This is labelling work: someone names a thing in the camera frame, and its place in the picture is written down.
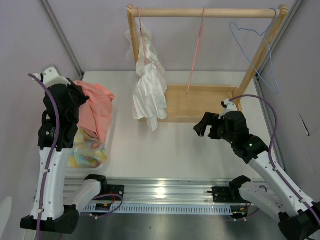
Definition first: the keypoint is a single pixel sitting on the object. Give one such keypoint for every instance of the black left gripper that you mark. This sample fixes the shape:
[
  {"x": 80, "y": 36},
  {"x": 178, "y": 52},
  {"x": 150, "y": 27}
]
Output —
[{"x": 83, "y": 98}]

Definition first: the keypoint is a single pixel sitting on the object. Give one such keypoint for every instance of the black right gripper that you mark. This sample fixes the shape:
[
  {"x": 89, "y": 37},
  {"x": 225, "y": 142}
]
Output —
[{"x": 211, "y": 119}]

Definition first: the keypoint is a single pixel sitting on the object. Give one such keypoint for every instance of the pink skirt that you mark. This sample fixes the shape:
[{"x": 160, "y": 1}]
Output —
[{"x": 95, "y": 116}]

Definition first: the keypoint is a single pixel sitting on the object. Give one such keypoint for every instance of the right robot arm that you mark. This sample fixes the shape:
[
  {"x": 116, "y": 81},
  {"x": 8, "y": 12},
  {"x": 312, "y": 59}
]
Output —
[{"x": 297, "y": 214}]

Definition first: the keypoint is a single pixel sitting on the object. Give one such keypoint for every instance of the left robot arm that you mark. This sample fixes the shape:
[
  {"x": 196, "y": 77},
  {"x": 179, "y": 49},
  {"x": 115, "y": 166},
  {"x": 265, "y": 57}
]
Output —
[{"x": 62, "y": 100}]

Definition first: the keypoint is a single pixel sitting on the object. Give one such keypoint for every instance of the white garment on hanger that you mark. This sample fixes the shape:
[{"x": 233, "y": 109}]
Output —
[{"x": 149, "y": 101}]

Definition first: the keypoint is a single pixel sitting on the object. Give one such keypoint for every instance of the pink hanger with white garment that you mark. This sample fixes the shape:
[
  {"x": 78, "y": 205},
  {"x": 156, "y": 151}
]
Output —
[{"x": 142, "y": 37}]

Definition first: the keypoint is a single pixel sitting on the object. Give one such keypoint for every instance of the wooden clothes rack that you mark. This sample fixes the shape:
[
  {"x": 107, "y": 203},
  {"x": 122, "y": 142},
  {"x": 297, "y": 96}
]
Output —
[{"x": 183, "y": 108}]

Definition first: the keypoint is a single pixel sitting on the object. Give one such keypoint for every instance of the pastel floral cloth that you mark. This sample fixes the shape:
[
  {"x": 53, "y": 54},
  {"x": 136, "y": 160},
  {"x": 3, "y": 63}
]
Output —
[{"x": 87, "y": 152}]

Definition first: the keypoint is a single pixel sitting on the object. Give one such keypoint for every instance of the white plastic basket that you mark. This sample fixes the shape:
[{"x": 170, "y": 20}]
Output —
[{"x": 81, "y": 172}]

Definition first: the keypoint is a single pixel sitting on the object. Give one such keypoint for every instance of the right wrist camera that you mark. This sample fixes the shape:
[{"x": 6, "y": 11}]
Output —
[{"x": 228, "y": 106}]

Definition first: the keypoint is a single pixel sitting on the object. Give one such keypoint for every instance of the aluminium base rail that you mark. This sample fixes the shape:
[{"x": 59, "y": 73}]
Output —
[{"x": 167, "y": 196}]

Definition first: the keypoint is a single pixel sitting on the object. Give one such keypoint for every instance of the empty pink wire hanger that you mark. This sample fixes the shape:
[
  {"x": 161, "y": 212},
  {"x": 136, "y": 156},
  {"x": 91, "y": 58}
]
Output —
[{"x": 196, "y": 51}]

